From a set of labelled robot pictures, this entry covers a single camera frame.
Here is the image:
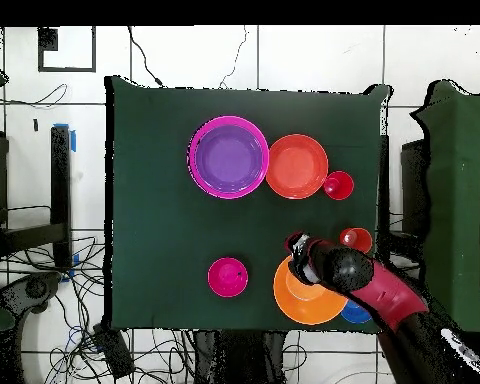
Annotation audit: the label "tangled floor cables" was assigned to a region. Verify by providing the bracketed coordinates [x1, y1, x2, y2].
[0, 235, 201, 384]

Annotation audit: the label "black power brick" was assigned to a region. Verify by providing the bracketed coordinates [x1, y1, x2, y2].
[93, 322, 136, 380]

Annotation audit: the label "black office chair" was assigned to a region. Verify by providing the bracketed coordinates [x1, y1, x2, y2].
[0, 271, 63, 321]

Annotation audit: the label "dark green table cloth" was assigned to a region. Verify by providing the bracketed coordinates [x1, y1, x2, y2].
[103, 75, 393, 334]

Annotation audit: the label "orange-red shallow bowl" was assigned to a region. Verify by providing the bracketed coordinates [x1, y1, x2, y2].
[265, 133, 330, 200]

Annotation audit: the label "purple bowl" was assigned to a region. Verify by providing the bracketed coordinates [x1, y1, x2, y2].
[194, 124, 265, 194]

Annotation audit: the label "large orange bowl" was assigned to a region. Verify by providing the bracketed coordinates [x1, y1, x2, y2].
[272, 255, 350, 326]

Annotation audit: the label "red cup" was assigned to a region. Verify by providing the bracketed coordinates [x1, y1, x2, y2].
[322, 170, 355, 201]

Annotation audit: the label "black metal frame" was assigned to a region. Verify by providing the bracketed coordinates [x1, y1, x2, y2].
[387, 137, 429, 257]
[0, 125, 73, 273]

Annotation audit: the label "large pink bowl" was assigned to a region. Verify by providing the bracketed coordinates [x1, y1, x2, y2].
[186, 115, 271, 201]

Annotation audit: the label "orange cup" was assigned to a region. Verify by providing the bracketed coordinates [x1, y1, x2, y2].
[339, 226, 374, 256]

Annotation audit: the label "black square tape outline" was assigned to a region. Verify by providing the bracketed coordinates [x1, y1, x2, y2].
[37, 25, 97, 73]

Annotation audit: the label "small dark blue bowl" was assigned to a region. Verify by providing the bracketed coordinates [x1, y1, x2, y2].
[339, 299, 374, 325]

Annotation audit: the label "thin black floor cable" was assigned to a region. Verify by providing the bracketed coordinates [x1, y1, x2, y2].
[219, 25, 249, 89]
[0, 82, 68, 109]
[127, 25, 164, 87]

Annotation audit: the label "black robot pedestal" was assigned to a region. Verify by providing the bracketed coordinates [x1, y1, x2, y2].
[191, 329, 287, 384]

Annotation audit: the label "small crimson bowl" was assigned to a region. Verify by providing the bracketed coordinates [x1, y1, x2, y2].
[207, 256, 250, 298]

